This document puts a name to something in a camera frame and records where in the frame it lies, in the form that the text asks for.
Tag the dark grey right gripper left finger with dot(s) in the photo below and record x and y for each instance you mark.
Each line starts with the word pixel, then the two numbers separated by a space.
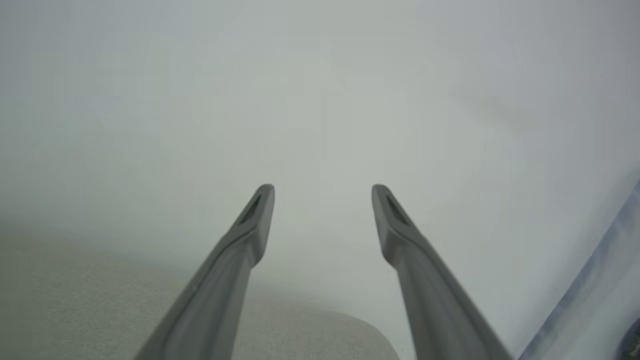
pixel 215 300

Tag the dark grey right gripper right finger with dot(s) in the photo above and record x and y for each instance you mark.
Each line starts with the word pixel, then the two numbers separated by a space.
pixel 440 310

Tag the pale blue grey edge strip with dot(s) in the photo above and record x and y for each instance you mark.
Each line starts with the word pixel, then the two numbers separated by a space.
pixel 585 280

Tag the dark round object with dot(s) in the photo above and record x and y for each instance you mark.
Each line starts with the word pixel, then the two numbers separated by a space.
pixel 631 345

